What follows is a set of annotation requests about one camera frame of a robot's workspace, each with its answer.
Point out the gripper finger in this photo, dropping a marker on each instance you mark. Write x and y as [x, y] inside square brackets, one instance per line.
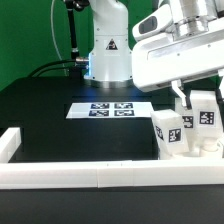
[221, 85]
[177, 87]

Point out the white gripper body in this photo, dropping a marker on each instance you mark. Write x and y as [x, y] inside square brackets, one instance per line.
[183, 40]

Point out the white round stool seat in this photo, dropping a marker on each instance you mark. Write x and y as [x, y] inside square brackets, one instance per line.
[208, 150]

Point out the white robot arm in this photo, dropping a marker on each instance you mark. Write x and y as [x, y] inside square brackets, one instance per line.
[110, 61]

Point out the white marker sheet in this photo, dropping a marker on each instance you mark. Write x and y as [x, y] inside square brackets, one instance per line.
[109, 110]

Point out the white U-shaped fence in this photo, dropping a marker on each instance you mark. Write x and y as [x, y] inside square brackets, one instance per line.
[101, 174]

